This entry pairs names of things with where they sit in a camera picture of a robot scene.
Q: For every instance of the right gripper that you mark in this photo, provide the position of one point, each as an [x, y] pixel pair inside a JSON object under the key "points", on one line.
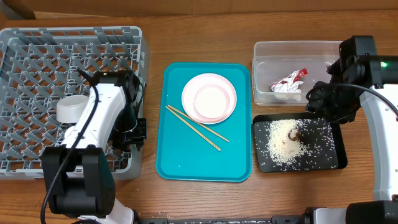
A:
{"points": [[325, 104]]}

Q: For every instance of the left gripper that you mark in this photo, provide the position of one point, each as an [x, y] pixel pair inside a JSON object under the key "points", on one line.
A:
{"points": [[139, 137]]}

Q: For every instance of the red snack wrapper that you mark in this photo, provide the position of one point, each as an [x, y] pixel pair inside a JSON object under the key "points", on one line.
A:
{"points": [[295, 76]]}

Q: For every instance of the white napkin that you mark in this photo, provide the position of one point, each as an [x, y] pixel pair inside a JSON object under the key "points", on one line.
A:
{"points": [[287, 87]]}

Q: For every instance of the brown food scrap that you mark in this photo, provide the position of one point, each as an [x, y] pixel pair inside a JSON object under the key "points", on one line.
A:
{"points": [[294, 135]]}

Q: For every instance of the grey bowl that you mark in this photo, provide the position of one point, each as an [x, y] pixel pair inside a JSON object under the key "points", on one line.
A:
{"points": [[70, 108]]}

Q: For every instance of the wooden chopstick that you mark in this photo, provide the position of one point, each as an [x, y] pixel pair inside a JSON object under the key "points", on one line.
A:
{"points": [[202, 125], [194, 129]]}

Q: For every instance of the white rice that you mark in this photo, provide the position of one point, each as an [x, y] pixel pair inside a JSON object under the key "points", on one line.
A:
{"points": [[284, 143]]}

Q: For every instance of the large white plate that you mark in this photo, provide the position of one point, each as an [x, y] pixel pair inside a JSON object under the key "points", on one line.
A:
{"points": [[205, 79]]}

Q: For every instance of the pink small bowl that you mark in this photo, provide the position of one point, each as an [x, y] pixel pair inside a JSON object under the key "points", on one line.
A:
{"points": [[211, 101]]}

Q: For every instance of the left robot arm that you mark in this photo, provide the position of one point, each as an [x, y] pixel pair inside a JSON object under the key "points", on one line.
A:
{"points": [[78, 180]]}

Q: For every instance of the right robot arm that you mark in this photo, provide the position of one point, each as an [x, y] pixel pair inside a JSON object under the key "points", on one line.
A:
{"points": [[361, 78]]}

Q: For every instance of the black waste tray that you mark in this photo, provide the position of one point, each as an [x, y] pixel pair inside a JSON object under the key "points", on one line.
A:
{"points": [[329, 161]]}

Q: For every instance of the grey dishwasher rack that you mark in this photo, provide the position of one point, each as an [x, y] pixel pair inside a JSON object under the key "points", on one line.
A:
{"points": [[39, 67]]}

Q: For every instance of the teal plastic tray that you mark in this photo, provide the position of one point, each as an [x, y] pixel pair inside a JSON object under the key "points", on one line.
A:
{"points": [[181, 153]]}

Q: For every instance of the clear plastic bin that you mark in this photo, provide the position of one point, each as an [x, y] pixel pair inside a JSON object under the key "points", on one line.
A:
{"points": [[274, 60]]}

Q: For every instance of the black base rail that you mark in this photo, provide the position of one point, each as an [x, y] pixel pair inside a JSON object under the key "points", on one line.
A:
{"points": [[217, 221]]}

